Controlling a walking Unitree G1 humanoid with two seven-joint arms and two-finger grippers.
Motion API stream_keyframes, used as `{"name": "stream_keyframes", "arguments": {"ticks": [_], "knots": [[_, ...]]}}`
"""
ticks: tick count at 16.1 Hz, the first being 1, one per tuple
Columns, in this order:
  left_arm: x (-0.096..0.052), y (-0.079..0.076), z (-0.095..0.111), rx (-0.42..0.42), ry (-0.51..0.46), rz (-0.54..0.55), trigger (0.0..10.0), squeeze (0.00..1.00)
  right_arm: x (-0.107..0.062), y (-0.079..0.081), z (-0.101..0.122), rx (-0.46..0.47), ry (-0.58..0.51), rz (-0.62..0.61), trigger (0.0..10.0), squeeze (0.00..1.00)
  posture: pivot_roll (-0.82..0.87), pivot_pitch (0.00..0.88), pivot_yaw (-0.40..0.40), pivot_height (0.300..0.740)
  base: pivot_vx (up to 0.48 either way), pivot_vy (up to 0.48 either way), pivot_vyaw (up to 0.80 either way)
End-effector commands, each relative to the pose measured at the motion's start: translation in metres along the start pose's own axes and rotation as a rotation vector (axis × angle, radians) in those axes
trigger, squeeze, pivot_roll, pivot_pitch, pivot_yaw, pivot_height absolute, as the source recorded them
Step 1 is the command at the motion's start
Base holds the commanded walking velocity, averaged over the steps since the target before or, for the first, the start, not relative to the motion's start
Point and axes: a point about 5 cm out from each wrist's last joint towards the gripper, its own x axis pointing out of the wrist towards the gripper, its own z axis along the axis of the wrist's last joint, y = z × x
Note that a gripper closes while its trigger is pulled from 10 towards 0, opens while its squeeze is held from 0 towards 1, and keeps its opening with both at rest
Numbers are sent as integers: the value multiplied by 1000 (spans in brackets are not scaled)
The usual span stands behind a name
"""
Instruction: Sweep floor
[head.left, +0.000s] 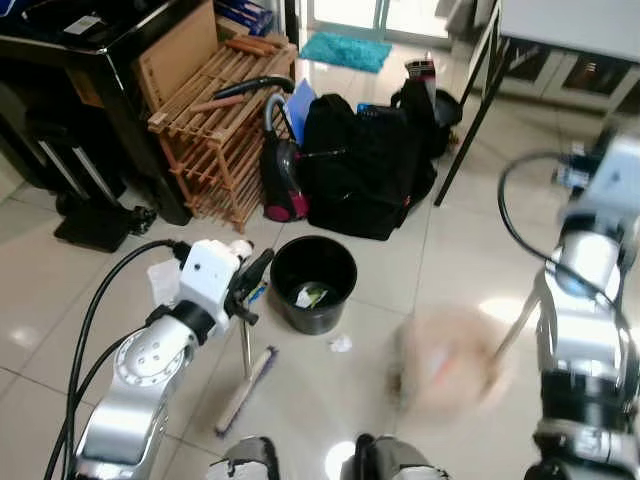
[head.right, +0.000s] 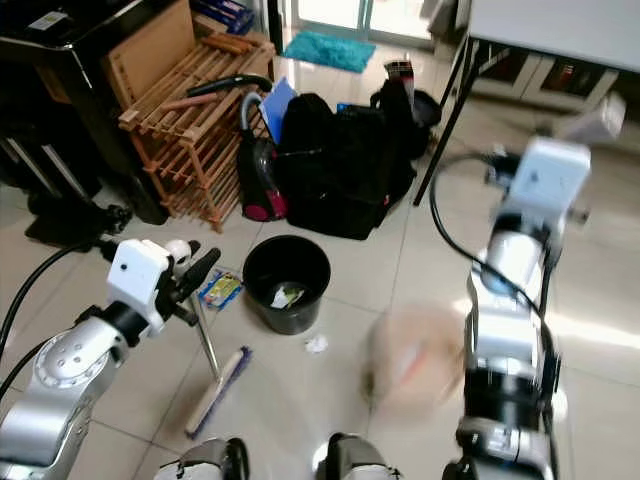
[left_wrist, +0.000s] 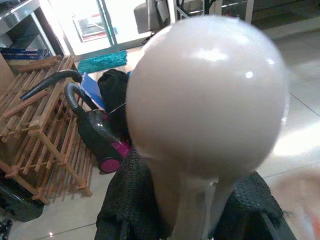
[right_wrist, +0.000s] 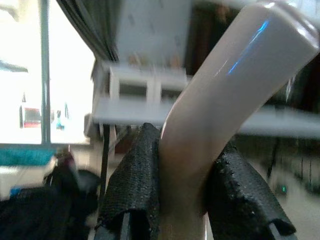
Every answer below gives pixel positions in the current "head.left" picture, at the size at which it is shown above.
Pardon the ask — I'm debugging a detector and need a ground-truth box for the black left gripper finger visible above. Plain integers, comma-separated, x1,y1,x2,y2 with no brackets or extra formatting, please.
243,248,276,295

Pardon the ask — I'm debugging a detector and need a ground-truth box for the broom with metal handle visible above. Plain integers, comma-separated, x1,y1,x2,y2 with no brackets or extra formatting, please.
214,238,280,438

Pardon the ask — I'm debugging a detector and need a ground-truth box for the tan dustpan with metal handle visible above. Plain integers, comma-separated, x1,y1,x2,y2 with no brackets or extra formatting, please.
393,285,543,418

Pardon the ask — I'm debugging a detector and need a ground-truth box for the black flat floor stand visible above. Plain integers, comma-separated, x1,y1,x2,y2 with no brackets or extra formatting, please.
53,198,158,254

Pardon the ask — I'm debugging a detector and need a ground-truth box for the white green paper scrap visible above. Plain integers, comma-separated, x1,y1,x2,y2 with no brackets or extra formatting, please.
295,284,332,310

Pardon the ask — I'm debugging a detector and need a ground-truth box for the black round waste bucket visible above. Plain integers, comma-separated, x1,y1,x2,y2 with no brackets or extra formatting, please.
270,235,359,336

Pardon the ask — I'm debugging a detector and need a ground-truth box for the black magenta vacuum cleaner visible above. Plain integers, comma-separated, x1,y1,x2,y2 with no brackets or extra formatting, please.
211,74,313,224

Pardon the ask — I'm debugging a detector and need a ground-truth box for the wooden slatted shoe rack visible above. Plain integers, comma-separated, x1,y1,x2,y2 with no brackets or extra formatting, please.
147,38,300,234

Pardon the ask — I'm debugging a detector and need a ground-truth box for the black fabric bag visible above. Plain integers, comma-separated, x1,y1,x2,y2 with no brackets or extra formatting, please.
299,80,441,242

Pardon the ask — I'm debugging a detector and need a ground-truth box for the robot left leg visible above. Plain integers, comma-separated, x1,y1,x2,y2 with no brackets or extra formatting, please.
204,435,282,480

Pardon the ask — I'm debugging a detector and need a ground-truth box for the robot leg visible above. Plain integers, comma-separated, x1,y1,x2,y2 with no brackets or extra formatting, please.
353,431,453,480
204,435,282,480

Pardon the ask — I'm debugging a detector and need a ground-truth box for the blue folder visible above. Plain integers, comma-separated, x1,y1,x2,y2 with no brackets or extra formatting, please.
284,77,320,143

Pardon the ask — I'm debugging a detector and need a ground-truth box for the brown wooden roller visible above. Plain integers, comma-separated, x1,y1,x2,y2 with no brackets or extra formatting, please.
224,36,289,58

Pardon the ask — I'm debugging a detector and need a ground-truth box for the robot right leg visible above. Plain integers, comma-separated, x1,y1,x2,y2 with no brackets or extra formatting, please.
353,431,453,480

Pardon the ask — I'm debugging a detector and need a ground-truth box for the brown cardboard sheet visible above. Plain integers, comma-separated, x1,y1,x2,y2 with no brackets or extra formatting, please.
136,0,223,114

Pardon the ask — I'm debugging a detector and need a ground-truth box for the teal shaggy mat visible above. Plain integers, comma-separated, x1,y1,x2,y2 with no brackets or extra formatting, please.
297,30,394,76

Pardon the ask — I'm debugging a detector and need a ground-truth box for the black round pan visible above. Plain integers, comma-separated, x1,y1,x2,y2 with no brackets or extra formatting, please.
430,87,464,133

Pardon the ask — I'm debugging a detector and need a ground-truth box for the red black white package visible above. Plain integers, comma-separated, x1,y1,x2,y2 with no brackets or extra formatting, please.
404,57,439,101

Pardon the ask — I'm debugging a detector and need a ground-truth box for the dark blue box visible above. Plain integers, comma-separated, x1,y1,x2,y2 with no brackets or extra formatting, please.
214,0,278,38

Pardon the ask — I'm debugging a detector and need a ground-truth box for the black glossy table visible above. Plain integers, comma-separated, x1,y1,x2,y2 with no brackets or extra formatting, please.
0,0,223,228

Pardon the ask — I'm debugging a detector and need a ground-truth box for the white low cabinet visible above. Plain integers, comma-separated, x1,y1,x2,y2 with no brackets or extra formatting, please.
497,38,640,113

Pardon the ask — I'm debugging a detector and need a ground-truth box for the white table with black legs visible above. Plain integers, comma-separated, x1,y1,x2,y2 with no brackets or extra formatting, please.
433,0,640,208

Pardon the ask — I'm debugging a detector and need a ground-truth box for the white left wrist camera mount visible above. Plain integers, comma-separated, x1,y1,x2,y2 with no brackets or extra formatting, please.
177,239,252,323

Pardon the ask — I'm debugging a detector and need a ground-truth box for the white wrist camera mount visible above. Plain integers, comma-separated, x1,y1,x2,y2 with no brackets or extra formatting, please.
558,133,640,241
177,239,252,323

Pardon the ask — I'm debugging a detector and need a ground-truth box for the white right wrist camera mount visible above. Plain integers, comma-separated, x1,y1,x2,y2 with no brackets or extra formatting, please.
558,133,640,241

